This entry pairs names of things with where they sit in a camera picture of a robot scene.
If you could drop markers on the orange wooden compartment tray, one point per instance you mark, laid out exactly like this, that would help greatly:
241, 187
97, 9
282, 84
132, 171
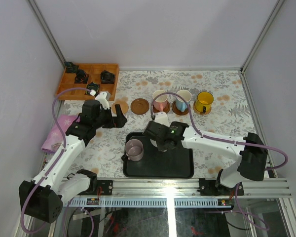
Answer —
93, 76

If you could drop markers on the purple mug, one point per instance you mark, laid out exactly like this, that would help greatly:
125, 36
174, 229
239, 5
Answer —
134, 150

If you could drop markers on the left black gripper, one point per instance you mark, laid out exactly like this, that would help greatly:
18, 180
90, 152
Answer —
109, 118

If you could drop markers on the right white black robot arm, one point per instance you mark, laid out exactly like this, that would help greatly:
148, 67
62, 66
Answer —
249, 152

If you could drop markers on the aluminium front rail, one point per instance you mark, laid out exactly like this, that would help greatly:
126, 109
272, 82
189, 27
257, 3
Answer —
268, 188

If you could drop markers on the pink mug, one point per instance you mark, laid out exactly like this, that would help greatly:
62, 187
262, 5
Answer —
160, 100

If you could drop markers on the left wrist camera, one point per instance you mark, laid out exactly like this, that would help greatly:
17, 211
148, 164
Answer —
103, 97

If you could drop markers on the yellow mug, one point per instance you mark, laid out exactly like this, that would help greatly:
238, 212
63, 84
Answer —
204, 102

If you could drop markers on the dark green yellow roll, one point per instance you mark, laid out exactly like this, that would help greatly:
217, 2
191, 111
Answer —
93, 86

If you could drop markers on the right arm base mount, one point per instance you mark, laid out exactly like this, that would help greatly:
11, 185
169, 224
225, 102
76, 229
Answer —
211, 187

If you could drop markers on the woven rattan coaster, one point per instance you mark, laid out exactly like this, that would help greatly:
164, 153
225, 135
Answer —
200, 113
123, 105

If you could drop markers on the black serving tray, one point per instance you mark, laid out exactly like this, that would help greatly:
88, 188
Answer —
177, 163

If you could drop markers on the dark wooden coaster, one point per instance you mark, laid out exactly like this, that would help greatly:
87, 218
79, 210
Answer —
177, 111
139, 106
166, 109

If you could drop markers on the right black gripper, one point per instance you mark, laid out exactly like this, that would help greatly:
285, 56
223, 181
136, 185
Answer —
160, 146

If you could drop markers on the blue slotted cable duct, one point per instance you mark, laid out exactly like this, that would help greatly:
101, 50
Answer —
150, 202

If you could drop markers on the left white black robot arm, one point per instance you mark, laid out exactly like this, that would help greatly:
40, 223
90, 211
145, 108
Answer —
44, 196

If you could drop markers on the blue mug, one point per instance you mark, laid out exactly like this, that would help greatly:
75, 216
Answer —
183, 100

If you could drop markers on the floral tablecloth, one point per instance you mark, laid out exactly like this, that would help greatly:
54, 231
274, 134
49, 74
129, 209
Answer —
230, 114

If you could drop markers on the black roll far corner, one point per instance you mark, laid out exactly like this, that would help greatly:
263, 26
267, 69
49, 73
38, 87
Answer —
69, 64

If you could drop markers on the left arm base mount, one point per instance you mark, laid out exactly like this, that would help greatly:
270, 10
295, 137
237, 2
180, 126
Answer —
103, 188

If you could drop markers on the cream white mug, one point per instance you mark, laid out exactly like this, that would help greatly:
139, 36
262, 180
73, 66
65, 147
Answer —
153, 143

